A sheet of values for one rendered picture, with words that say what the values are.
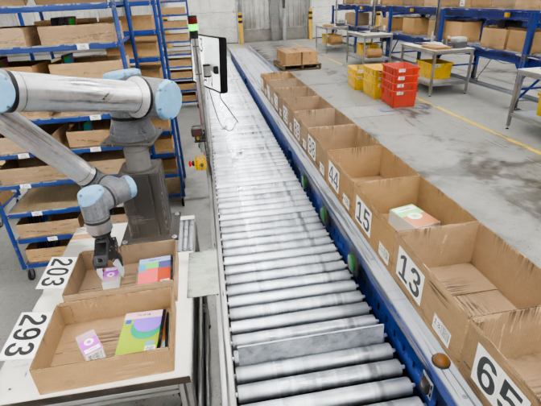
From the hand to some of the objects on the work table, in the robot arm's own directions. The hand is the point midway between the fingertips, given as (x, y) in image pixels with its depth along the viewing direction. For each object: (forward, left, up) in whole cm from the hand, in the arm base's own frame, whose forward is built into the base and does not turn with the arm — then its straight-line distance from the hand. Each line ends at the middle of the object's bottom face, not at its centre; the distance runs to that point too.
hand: (112, 277), depth 157 cm
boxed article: (0, 0, -3) cm, 3 cm away
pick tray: (+12, -32, -2) cm, 34 cm away
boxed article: (+6, -35, -2) cm, 35 cm away
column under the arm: (+4, +42, -4) cm, 42 cm away
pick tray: (+6, -1, -3) cm, 7 cm away
